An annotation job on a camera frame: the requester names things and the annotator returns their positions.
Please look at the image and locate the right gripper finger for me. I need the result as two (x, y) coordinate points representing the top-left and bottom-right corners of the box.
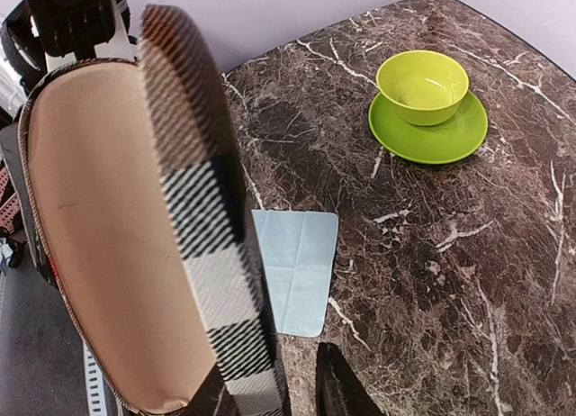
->
(315, 342), (383, 416)

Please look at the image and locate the green plastic plate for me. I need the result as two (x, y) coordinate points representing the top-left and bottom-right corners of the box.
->
(368, 92), (489, 165)

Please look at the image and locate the green plastic bowl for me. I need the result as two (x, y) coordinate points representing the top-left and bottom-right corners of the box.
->
(375, 50), (470, 127)

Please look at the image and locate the white slotted cable duct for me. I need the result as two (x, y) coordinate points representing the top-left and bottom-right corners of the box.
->
(83, 344), (114, 416)

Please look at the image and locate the plaid sunglasses case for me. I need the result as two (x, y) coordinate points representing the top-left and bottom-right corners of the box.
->
(18, 5), (291, 415)

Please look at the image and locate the light blue cleaning cloth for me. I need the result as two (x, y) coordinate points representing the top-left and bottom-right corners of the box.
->
(252, 210), (339, 338)

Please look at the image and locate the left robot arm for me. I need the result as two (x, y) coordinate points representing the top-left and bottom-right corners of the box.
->
(1, 0), (137, 94)

